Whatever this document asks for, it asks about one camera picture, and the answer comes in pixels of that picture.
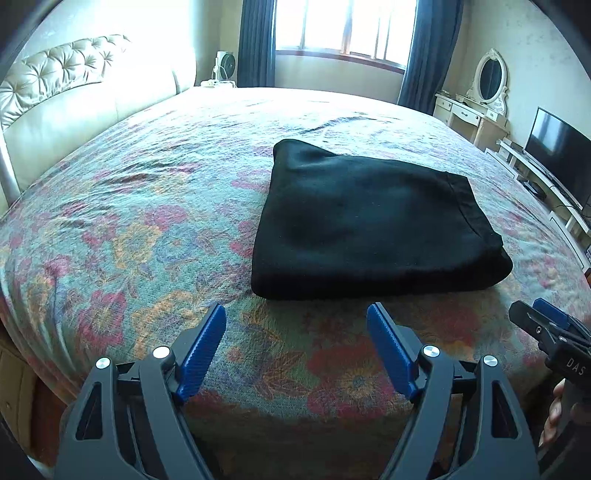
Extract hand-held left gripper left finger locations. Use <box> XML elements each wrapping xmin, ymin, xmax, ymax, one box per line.
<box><xmin>54</xmin><ymin>304</ymin><xmax>227</xmax><ymax>480</ymax></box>

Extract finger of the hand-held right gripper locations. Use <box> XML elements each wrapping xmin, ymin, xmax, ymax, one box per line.
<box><xmin>509</xmin><ymin>301</ymin><xmax>571</xmax><ymax>352</ymax></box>
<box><xmin>533</xmin><ymin>298</ymin><xmax>591</xmax><ymax>344</ymax></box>

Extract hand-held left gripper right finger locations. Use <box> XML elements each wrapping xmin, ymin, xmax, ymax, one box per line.
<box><xmin>366</xmin><ymin>302</ymin><xmax>541</xmax><ymax>480</ymax></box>

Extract black pants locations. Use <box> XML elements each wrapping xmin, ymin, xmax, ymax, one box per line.
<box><xmin>252</xmin><ymin>138</ymin><xmax>514</xmax><ymax>301</ymax></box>

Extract person's right hand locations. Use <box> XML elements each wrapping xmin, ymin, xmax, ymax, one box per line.
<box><xmin>540</xmin><ymin>381</ymin><xmax>578</xmax><ymax>450</ymax></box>

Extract white television stand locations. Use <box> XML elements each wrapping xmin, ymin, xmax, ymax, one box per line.
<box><xmin>485</xmin><ymin>137</ymin><xmax>591</xmax><ymax>273</ymax></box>

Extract floral bedspread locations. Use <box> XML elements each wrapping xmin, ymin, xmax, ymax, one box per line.
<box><xmin>0</xmin><ymin>87</ymin><xmax>591</xmax><ymax>480</ymax></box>

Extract black television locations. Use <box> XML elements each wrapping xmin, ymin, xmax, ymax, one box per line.
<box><xmin>524</xmin><ymin>107</ymin><xmax>591</xmax><ymax>208</ymax></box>

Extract cream dressing table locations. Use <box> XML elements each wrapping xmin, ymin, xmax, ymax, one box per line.
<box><xmin>433</xmin><ymin>90</ymin><xmax>509</xmax><ymax>148</ymax></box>

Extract oval vanity mirror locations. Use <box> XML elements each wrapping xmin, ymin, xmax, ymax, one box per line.
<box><xmin>465</xmin><ymin>48</ymin><xmax>511</xmax><ymax>114</ymax></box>

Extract dark blue curtain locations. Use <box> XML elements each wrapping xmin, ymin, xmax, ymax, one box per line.
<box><xmin>236</xmin><ymin>0</ymin><xmax>278</xmax><ymax>88</ymax></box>
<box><xmin>397</xmin><ymin>0</ymin><xmax>465</xmax><ymax>109</ymax></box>

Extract cream tufted headboard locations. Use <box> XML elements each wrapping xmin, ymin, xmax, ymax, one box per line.
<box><xmin>0</xmin><ymin>34</ymin><xmax>197</xmax><ymax>217</ymax></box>

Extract white fan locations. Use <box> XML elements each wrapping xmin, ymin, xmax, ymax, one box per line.
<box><xmin>213</xmin><ymin>50</ymin><xmax>237</xmax><ymax>86</ymax></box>

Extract wooden framed window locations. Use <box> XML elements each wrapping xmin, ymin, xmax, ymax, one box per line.
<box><xmin>274</xmin><ymin>0</ymin><xmax>419</xmax><ymax>70</ymax></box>

